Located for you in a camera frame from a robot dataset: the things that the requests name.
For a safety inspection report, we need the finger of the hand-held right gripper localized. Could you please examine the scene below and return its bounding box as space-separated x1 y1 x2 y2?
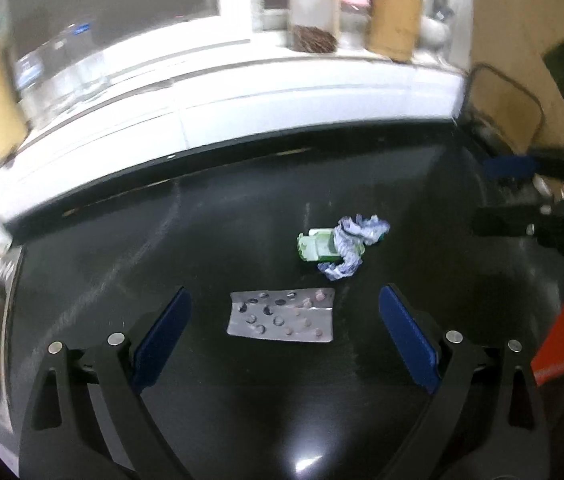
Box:
472 200 564 257
484 152 564 184

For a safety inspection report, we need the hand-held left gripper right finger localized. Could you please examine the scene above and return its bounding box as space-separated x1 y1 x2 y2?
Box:
378 284 551 463

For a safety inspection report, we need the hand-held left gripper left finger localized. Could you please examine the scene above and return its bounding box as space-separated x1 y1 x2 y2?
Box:
19 285 193 463

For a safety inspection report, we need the clear plastic packet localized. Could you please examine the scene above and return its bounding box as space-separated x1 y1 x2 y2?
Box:
532 172 564 216

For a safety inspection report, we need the silver pill blister pack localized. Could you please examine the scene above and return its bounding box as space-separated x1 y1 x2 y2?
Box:
226 287 337 343

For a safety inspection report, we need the crumpled blue white wrapper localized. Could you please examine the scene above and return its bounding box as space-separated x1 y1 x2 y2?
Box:
318 214 391 281

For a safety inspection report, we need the small green box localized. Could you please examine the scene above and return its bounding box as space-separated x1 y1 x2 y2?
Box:
296 227 367 263

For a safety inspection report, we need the white ceramic figure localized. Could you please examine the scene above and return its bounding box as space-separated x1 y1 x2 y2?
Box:
419 10 450 46

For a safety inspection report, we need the wooden utensil holder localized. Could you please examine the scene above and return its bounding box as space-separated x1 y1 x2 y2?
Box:
366 0 423 63

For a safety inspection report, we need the glass jar with beans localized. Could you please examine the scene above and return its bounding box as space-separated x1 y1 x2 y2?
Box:
288 0 343 53

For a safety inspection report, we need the clear glass tumbler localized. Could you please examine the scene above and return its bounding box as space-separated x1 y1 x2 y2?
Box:
57 50 108 106

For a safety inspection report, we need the clear plastic bottle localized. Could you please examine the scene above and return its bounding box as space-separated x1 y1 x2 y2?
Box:
14 50 58 121

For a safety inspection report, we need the black wire rack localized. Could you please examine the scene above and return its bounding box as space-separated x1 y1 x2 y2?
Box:
462 62 546 156

